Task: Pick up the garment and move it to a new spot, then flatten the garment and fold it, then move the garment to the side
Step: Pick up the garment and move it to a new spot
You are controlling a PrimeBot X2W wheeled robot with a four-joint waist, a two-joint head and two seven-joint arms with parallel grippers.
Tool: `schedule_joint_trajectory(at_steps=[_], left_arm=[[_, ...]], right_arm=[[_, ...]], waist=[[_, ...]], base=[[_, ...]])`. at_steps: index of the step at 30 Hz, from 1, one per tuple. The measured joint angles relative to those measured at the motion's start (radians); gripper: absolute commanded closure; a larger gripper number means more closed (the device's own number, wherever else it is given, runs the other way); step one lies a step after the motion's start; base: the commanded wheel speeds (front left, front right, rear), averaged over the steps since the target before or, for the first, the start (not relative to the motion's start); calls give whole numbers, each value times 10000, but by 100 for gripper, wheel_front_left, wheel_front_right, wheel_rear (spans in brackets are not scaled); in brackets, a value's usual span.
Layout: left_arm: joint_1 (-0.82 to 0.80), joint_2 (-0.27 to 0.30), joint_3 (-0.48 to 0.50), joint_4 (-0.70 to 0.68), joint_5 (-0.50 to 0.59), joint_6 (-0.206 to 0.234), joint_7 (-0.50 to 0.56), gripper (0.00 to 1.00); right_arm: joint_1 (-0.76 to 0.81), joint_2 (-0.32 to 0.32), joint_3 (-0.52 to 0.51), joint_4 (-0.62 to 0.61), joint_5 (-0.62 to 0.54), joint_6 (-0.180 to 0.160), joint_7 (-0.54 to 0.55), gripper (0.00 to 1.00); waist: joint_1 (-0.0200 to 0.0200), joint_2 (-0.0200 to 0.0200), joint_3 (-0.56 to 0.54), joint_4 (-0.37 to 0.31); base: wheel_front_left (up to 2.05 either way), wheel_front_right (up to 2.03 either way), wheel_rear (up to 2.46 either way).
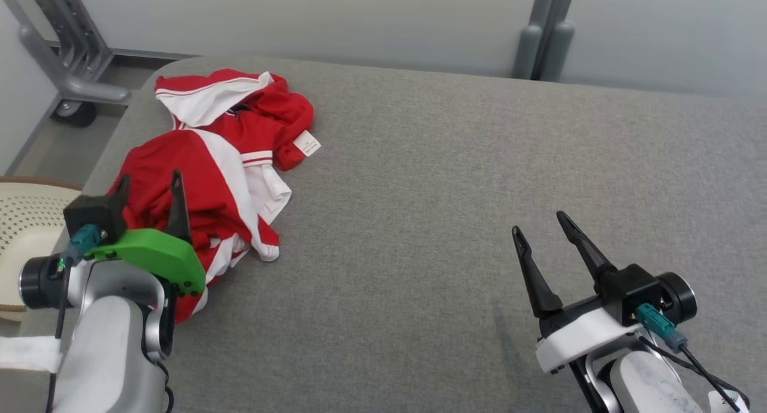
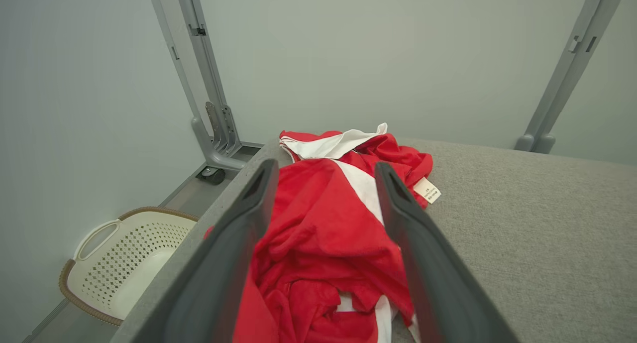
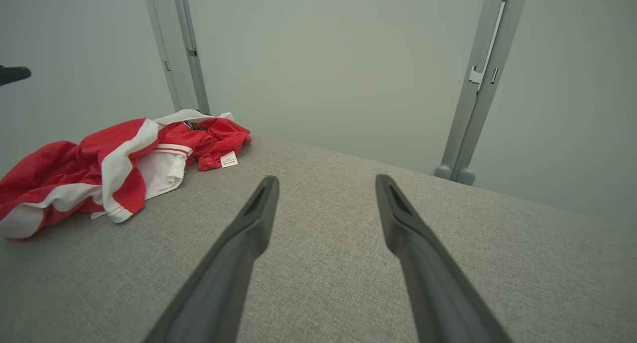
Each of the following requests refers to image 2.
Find grey metal frame post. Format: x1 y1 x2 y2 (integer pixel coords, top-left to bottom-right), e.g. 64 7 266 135
515 0 610 152
535 0 629 154

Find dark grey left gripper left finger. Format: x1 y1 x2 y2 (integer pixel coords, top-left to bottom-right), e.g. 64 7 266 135
164 158 280 343

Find red white basketball jersey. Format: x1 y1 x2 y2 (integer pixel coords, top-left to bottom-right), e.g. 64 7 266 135
279 123 442 210

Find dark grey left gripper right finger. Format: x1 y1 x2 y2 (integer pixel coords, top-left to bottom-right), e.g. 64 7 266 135
375 162 518 343

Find cream perforated laundry basket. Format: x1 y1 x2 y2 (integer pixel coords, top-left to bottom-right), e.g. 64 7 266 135
59 206 200 327

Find black caster wheel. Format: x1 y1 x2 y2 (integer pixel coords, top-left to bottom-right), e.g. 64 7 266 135
201 166 226 186

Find grey metal frame leg left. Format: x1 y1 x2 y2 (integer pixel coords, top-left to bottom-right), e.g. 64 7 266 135
147 0 264 172

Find red shorts with white stripe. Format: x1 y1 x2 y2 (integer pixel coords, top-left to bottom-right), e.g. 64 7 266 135
203 159 423 343

